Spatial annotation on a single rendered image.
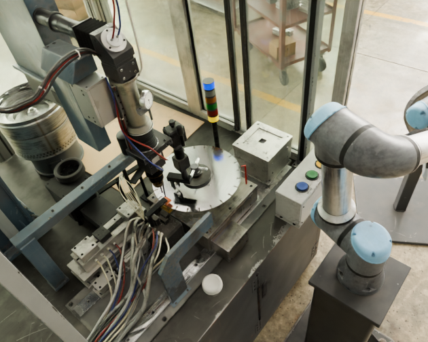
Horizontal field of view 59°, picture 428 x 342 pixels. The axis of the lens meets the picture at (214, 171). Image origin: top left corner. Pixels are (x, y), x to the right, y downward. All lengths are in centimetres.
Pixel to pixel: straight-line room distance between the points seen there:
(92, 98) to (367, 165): 67
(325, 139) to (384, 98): 250
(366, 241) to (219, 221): 50
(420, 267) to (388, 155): 155
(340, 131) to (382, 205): 168
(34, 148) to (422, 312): 198
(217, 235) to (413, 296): 125
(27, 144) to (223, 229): 89
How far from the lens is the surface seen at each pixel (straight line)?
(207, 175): 139
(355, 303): 138
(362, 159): 90
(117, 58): 94
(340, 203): 117
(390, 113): 327
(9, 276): 77
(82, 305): 146
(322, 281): 139
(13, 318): 157
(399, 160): 92
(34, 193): 190
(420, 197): 268
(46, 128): 171
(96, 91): 102
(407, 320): 224
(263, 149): 155
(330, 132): 93
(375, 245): 123
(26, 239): 133
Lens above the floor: 198
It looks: 46 degrees down
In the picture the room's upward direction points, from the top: 9 degrees counter-clockwise
